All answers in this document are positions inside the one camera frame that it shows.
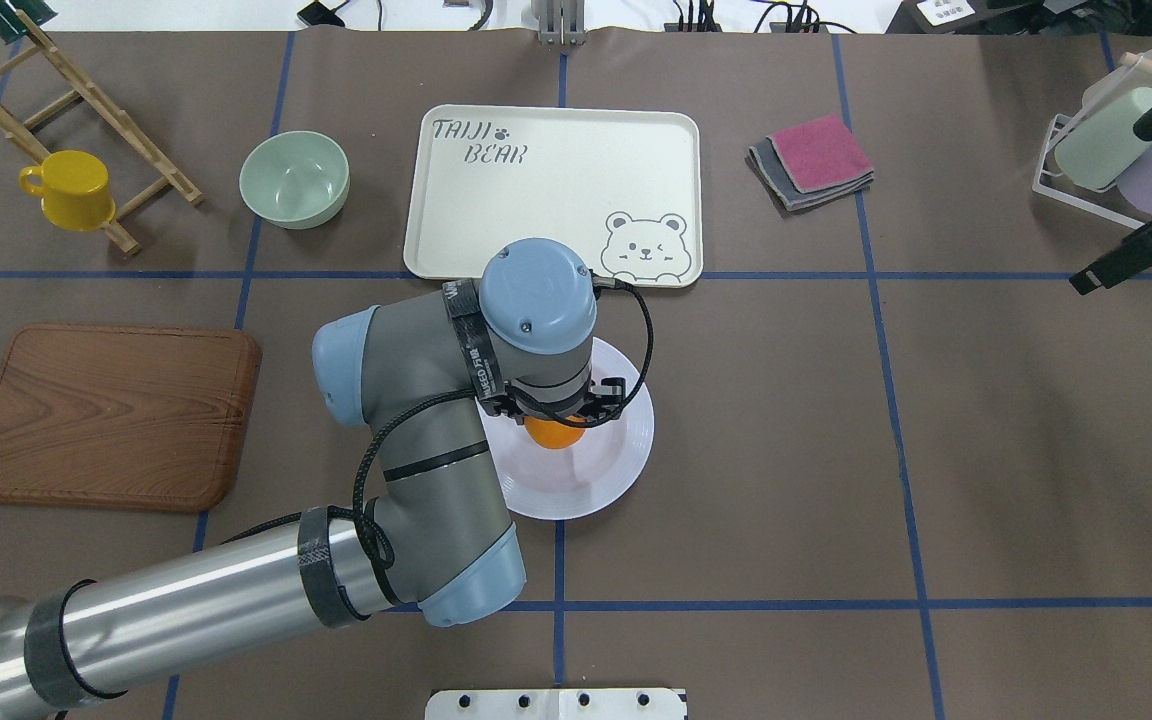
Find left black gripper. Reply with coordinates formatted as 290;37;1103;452
477;376;628;429

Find orange fruit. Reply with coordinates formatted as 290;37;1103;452
524;416;586;450

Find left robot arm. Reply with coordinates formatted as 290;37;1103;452
0;238;654;719

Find cream bear tray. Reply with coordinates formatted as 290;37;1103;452
403;104;704;288

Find white round plate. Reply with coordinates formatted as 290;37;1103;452
477;387;655;521

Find green plastic cup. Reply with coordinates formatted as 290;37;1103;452
1053;88;1152;191

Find pink and grey cloths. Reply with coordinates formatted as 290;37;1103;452
748;114;876;213

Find green ceramic bowl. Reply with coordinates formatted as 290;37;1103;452
238;129;351;232

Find wooden cutting board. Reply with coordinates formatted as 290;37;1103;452
0;323;262;514

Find small black device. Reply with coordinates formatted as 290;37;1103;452
296;1;348;26

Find yellow mug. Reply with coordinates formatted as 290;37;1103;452
18;150;116;232

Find wooden dish rack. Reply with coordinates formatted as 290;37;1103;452
0;10;205;255

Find white wire cup rack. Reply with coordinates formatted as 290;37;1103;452
1030;50;1152;229

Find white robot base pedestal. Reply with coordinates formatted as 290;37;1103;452
424;687;689;719

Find aluminium frame post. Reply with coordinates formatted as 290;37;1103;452
531;0;588;47

